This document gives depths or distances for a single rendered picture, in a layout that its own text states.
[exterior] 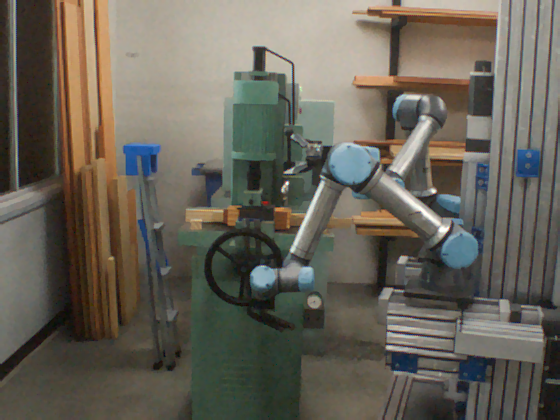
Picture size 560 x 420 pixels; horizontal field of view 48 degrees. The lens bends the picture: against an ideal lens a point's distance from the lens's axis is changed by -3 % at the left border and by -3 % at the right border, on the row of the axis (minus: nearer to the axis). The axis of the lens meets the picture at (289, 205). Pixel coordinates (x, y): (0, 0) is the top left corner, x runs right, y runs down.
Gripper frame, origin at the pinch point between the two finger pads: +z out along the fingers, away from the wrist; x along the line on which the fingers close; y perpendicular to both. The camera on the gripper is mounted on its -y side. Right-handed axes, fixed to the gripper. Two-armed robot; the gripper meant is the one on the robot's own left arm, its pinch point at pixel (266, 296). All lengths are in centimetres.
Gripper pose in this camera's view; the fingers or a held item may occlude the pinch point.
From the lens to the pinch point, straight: 228.5
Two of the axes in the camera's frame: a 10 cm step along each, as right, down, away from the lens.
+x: 10.0, 0.4, -0.1
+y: -0.4, 9.3, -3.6
